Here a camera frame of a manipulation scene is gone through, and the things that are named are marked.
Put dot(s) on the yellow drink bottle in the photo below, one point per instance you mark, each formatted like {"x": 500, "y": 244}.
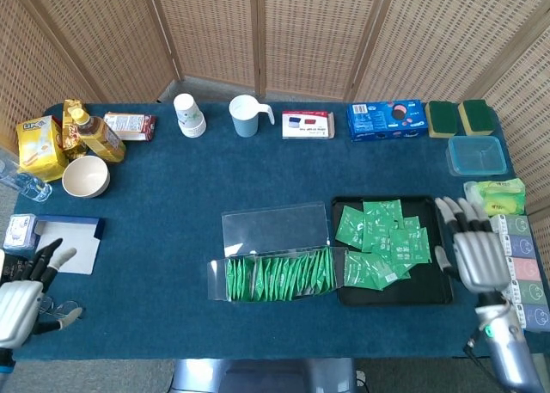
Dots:
{"x": 103, "y": 139}

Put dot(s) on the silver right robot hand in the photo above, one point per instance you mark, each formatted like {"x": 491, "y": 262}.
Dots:
{"x": 481, "y": 259}

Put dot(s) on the clear container blue lid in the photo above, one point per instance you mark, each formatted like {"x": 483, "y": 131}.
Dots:
{"x": 477, "y": 156}

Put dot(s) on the white box red blue print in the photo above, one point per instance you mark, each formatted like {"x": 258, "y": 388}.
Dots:
{"x": 307, "y": 124}

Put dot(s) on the clear plastic box with packets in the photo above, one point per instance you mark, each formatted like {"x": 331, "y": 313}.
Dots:
{"x": 266, "y": 229}

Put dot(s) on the stack of white paper cups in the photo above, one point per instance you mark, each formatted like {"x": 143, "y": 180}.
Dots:
{"x": 189, "y": 113}

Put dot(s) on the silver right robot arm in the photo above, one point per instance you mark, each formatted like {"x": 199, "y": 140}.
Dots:
{"x": 511, "y": 350}

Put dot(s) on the clear water bottle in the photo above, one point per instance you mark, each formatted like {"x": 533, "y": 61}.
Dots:
{"x": 30, "y": 186}

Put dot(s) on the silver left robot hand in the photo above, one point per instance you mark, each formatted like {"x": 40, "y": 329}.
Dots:
{"x": 19, "y": 307}

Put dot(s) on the brown white biscuit pack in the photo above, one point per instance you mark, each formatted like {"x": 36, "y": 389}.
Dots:
{"x": 129, "y": 126}

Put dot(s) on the yellow snack box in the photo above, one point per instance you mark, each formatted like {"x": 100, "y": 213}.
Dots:
{"x": 40, "y": 148}

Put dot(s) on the pastel tissue multipack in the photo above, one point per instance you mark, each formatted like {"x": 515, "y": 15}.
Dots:
{"x": 522, "y": 247}

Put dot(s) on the beige bowl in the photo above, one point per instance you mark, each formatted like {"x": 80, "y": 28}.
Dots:
{"x": 86, "y": 178}

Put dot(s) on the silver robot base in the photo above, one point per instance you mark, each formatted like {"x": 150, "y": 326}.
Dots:
{"x": 202, "y": 376}

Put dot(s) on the small white blue tin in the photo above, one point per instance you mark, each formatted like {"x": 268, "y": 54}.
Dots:
{"x": 19, "y": 231}

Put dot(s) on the green yellow sponge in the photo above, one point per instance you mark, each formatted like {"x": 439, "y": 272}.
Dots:
{"x": 477, "y": 115}
{"x": 442, "y": 118}

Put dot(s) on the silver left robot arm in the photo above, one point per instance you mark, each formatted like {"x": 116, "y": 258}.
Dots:
{"x": 5, "y": 360}

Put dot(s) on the yellow snack packet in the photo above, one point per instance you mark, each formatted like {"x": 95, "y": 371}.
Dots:
{"x": 71, "y": 130}

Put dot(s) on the blue cookie box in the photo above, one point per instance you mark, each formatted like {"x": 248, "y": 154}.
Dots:
{"x": 386, "y": 122}

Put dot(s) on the blue carpet table cloth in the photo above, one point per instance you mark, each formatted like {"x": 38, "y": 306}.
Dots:
{"x": 172, "y": 173}

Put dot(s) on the black plastic tray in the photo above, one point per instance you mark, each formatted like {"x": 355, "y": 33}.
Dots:
{"x": 434, "y": 277}

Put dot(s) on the green wet wipes pack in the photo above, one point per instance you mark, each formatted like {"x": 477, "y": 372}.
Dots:
{"x": 502, "y": 195}

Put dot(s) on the open blue white box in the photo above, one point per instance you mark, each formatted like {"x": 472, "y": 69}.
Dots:
{"x": 83, "y": 238}

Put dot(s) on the woven rattan screen panel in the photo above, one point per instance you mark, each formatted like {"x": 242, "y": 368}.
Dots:
{"x": 107, "y": 32}
{"x": 438, "y": 32}
{"x": 26, "y": 66}
{"x": 318, "y": 32}
{"x": 528, "y": 122}
{"x": 215, "y": 27}

